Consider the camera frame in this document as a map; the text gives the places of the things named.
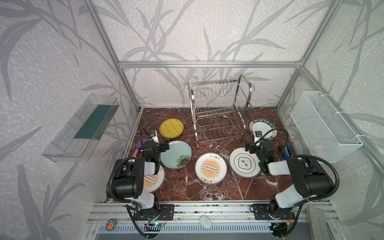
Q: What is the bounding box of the white plate green text rim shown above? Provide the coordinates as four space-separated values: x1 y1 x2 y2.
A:
249 118 278 141

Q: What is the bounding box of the white plate black quatrefoil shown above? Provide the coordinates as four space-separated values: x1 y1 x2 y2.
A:
229 148 261 179

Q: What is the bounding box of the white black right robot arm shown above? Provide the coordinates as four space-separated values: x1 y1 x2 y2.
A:
245 141 340 219

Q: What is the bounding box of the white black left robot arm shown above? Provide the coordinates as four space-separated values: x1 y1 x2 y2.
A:
106 139 170 215

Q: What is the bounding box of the stainless steel dish rack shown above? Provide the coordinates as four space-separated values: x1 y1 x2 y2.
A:
188 75 253 148

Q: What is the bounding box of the purple pink spatula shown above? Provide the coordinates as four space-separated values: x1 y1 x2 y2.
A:
132 138 148 158

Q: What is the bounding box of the blue clip tool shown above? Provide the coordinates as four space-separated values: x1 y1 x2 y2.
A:
283 145 294 158

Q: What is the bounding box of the light green flower plate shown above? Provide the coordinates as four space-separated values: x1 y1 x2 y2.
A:
160 141 192 169

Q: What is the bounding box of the yellow ribbed plate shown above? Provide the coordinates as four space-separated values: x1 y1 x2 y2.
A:
159 119 185 139

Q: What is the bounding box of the orange sunburst plate left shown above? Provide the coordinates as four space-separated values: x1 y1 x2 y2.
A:
144 165 166 193

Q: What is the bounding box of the orange sunburst plate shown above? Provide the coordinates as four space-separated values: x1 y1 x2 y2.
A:
144 165 166 193
195 153 228 185

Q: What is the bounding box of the orange sunburst plate centre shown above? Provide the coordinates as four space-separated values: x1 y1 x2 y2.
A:
195 153 228 185

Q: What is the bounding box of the round orange sticker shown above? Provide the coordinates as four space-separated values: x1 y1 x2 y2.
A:
106 219 117 232

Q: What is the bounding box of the pale green oval puck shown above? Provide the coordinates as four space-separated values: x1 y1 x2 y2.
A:
200 216 212 230

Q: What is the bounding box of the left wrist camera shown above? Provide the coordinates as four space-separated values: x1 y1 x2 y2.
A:
149 130 160 144

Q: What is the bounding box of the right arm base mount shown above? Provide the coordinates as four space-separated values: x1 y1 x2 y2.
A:
249 203 296 221

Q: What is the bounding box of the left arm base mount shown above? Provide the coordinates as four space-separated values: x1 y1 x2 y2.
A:
133 204 175 221

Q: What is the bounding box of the white wire mesh basket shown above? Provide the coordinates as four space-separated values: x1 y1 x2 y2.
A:
291 91 364 163

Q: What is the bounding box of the clear plastic wall shelf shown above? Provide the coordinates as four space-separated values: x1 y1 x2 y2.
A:
42 94 120 163

